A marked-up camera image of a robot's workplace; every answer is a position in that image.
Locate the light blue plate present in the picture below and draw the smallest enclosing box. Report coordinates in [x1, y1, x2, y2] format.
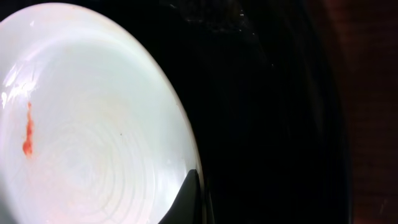
[1, 3, 203, 224]

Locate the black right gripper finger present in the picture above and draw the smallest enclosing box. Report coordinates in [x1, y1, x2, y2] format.
[159, 169, 202, 224]

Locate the round black tray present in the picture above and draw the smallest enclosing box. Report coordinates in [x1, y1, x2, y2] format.
[0, 0, 354, 224]

